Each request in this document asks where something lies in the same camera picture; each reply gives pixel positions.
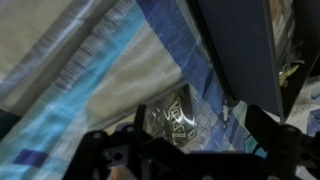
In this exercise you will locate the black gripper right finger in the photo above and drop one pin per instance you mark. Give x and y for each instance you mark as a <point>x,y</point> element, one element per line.
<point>263,128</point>

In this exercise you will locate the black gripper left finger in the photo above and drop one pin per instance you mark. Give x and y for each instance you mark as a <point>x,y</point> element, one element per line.
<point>139,120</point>

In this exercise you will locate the blue checked bed sheet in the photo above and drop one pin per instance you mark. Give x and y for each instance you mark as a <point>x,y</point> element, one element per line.
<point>71,66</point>

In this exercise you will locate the dark grey plastic box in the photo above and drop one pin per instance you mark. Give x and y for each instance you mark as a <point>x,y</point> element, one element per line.
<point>250,42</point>

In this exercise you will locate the yellow item in box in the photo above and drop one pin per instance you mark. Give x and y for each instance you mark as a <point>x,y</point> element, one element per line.
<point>285,74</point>

